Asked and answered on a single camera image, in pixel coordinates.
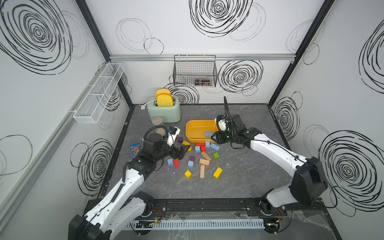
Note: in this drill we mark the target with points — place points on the red block by tub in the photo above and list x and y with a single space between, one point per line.
202 145

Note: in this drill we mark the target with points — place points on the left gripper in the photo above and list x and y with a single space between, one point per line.
180 152

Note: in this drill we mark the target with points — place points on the long wooden block upright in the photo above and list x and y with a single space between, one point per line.
202 171

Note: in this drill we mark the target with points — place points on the blue candy packet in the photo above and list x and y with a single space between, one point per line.
135 149

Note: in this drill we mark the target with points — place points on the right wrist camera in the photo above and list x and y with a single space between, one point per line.
222 124

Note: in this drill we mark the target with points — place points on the yellow bread slice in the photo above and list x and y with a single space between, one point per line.
161 91
165 100

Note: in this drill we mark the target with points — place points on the rear yellow bread slice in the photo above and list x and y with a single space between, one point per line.
161 91

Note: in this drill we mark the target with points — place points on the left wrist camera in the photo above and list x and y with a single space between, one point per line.
173 132

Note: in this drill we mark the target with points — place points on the white slotted cable duct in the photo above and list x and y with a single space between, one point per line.
215 224

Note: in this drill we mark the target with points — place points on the front yellow bread slice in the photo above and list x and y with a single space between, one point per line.
165 100

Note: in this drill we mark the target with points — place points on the white wire wall shelf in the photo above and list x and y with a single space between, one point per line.
100 93

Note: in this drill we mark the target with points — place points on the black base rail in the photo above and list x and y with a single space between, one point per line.
165 208

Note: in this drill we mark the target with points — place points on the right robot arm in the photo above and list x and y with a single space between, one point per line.
308 180

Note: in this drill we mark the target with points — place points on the yellow cube block front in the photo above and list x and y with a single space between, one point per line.
188 174

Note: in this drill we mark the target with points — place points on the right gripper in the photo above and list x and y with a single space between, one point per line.
218 140

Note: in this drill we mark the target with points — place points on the items in black basket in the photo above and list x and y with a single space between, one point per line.
204 83

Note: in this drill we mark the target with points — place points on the wooden block middle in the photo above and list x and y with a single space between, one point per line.
204 162

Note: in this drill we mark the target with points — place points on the glass jar with rice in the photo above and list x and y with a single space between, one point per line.
158 121

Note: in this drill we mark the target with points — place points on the blue long block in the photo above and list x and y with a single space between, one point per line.
214 147

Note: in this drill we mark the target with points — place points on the yellow long block front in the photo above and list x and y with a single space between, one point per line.
217 173

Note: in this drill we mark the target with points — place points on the mint green toaster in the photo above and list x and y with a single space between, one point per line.
169 114

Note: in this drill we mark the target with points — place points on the yellow plastic tub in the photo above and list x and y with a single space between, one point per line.
196 129

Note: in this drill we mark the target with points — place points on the green cube block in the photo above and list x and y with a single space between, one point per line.
216 156

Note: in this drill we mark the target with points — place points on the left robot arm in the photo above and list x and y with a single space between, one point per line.
122 205

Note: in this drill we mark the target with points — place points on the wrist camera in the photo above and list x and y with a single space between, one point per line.
173 132
222 124

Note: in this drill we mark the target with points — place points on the wooden block slanted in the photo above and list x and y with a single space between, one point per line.
206 156

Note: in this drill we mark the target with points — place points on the black wire wall basket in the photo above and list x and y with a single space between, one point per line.
190 67

